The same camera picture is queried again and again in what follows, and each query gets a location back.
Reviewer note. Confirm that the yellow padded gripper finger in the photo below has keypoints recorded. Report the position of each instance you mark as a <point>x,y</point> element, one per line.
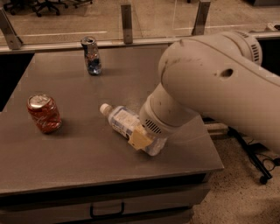
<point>140,138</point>

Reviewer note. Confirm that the clear blue-label plastic bottle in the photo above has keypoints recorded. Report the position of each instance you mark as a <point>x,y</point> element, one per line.
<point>123,121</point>

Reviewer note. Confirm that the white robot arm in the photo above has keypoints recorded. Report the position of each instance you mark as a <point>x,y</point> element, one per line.
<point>219,76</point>

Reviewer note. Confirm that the crushed blue silver can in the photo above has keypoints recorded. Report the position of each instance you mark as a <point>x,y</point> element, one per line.
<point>91,55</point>

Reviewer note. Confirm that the crushed red coke can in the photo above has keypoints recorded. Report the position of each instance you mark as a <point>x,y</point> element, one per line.
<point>44,112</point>

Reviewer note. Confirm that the grey table drawer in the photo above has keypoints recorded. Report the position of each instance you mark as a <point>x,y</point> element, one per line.
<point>172,206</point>

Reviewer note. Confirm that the black wheeled stand base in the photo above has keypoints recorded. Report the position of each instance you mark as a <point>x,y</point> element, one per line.
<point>250,149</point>

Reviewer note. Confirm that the black office chair base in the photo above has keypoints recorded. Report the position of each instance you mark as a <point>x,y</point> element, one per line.
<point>38,5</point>

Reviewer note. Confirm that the black drawer handle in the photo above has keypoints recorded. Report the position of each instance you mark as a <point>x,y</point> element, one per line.
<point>106,210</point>

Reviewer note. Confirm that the middle metal bracket post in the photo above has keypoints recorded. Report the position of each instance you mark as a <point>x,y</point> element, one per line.
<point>127,24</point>

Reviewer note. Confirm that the metal bracket post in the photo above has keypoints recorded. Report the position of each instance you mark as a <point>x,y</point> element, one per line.
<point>12,39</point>
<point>201,17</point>
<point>127,24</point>

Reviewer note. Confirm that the right metal bracket post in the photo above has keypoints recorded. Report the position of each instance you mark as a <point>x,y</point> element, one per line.
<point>201,17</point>

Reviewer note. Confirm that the left metal bracket post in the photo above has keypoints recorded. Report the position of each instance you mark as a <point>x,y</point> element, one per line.
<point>12,39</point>

